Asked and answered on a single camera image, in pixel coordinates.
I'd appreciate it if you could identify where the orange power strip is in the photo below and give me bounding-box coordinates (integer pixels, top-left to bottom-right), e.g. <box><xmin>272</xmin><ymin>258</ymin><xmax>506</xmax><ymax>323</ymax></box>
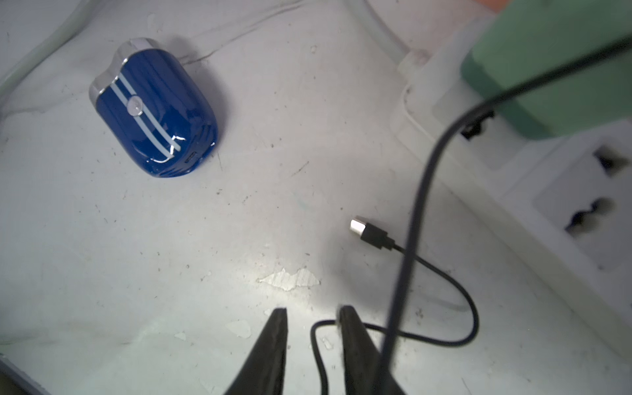
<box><xmin>476</xmin><ymin>0</ymin><xmax>511</xmax><ymax>13</ymax></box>

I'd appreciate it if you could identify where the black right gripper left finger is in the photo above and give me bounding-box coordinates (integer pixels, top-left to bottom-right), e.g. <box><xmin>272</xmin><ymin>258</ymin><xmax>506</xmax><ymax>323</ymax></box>
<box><xmin>225</xmin><ymin>308</ymin><xmax>288</xmax><ymax>395</ymax></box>

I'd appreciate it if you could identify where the green usb charger adapter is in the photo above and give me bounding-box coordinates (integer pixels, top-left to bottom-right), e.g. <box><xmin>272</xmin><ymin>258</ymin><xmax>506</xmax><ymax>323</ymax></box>
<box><xmin>461</xmin><ymin>1</ymin><xmax>631</xmax><ymax>140</ymax></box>

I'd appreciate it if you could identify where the blue electric shaver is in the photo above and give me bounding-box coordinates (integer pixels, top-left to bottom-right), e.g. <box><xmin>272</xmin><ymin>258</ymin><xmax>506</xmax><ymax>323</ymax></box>
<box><xmin>89</xmin><ymin>38</ymin><xmax>219</xmax><ymax>178</ymax></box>

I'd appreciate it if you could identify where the black usb cable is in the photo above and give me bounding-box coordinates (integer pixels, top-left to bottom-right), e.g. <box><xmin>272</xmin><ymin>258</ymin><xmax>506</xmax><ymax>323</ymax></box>
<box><xmin>309</xmin><ymin>33</ymin><xmax>632</xmax><ymax>395</ymax></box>

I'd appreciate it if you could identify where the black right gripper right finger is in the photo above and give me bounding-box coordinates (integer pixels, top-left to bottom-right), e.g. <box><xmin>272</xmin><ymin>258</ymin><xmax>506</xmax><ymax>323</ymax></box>
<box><xmin>337</xmin><ymin>305</ymin><xmax>386</xmax><ymax>394</ymax></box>

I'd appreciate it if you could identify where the white power strip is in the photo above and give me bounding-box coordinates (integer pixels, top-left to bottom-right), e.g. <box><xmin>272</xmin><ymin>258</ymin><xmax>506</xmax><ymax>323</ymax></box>
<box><xmin>391</xmin><ymin>17</ymin><xmax>631</xmax><ymax>359</ymax></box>

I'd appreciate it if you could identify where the grey coiled power cable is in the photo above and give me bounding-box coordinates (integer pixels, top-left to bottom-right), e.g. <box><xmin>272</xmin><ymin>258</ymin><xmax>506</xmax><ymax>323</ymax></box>
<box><xmin>0</xmin><ymin>0</ymin><xmax>421</xmax><ymax>107</ymax></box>

